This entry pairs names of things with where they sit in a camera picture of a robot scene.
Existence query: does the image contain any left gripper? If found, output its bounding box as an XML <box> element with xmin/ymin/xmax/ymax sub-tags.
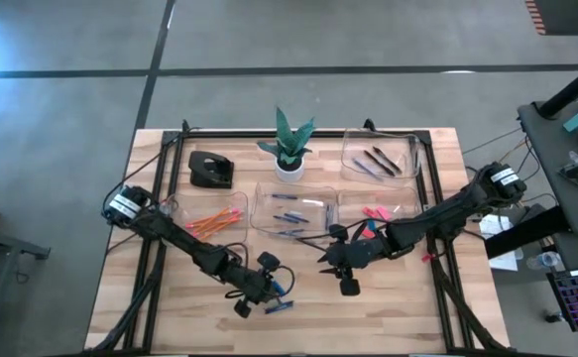
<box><xmin>231</xmin><ymin>251</ymin><xmax>286</xmax><ymax>319</ymax></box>

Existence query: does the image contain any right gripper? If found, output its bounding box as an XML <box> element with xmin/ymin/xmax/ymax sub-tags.
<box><xmin>316</xmin><ymin>223</ymin><xmax>394</xmax><ymax>298</ymax></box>

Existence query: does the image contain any grey pen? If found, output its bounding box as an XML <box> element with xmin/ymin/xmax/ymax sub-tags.
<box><xmin>351</xmin><ymin>157</ymin><xmax>385</xmax><ymax>182</ymax></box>

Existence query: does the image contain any clear plastic bin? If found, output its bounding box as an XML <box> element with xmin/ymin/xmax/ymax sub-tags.
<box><xmin>336</xmin><ymin>186</ymin><xmax>426</xmax><ymax>249</ymax></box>
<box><xmin>249</xmin><ymin>180</ymin><xmax>340</xmax><ymax>244</ymax></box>
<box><xmin>340</xmin><ymin>129</ymin><xmax>423</xmax><ymax>180</ymax></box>
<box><xmin>167</xmin><ymin>190</ymin><xmax>250</xmax><ymax>244</ymax></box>

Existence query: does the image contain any green plant in white pot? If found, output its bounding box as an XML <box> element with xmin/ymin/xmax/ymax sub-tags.
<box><xmin>257</xmin><ymin>106</ymin><xmax>317</xmax><ymax>183</ymax></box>

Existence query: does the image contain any white paper sheet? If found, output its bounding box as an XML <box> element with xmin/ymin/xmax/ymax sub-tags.
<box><xmin>479</xmin><ymin>215</ymin><xmax>525</xmax><ymax>273</ymax></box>

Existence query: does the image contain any clear water bottle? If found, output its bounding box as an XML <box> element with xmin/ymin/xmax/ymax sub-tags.
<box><xmin>524</xmin><ymin>250</ymin><xmax>561</xmax><ymax>272</ymax></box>

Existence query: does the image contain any grey desk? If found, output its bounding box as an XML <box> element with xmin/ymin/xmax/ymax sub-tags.
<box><xmin>516</xmin><ymin>96</ymin><xmax>578</xmax><ymax>237</ymax></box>

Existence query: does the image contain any grey metal bench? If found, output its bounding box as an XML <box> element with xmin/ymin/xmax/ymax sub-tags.
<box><xmin>0</xmin><ymin>222</ymin><xmax>52</xmax><ymax>262</ymax></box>

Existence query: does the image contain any black pole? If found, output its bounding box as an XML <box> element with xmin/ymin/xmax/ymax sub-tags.
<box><xmin>535</xmin><ymin>61</ymin><xmax>578</xmax><ymax>120</ymax></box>

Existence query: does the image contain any black striped floor mat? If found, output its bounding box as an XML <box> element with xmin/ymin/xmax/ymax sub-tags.
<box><xmin>524</xmin><ymin>0</ymin><xmax>578</xmax><ymax>37</ymax></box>

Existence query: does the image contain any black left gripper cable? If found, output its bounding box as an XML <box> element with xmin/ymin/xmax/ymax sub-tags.
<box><xmin>211</xmin><ymin>241</ymin><xmax>297</xmax><ymax>301</ymax></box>

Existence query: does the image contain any thin black cable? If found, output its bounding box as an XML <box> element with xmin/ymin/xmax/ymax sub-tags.
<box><xmin>113</xmin><ymin>133</ymin><xmax>183</xmax><ymax>195</ymax></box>

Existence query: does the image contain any orange floor cable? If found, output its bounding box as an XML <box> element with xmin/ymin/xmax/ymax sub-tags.
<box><xmin>484</xmin><ymin>137</ymin><xmax>528</xmax><ymax>175</ymax></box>

